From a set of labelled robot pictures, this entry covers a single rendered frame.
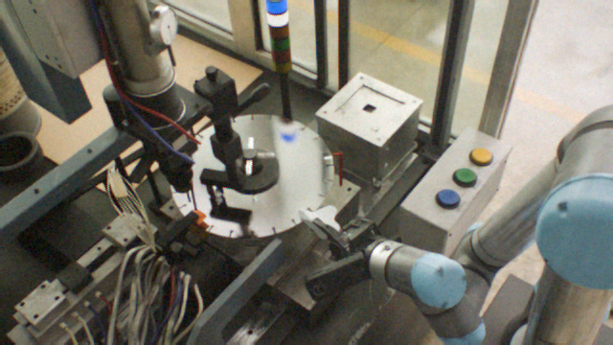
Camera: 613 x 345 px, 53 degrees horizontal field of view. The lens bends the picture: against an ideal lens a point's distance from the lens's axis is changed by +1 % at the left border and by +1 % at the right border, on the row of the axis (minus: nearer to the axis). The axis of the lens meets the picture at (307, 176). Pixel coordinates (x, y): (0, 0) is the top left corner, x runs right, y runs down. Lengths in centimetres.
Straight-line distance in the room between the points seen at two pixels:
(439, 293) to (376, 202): 53
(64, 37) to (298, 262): 64
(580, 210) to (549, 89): 231
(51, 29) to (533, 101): 234
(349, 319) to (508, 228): 44
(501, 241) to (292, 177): 44
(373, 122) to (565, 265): 77
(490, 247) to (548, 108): 189
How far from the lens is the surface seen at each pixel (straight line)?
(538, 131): 277
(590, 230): 69
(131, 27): 85
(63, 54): 88
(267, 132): 132
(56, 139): 174
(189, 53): 189
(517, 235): 98
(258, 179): 122
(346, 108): 144
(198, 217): 117
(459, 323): 102
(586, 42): 330
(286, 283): 124
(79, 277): 127
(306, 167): 125
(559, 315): 86
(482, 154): 136
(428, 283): 93
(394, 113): 143
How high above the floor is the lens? 188
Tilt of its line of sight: 49 degrees down
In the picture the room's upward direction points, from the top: 4 degrees counter-clockwise
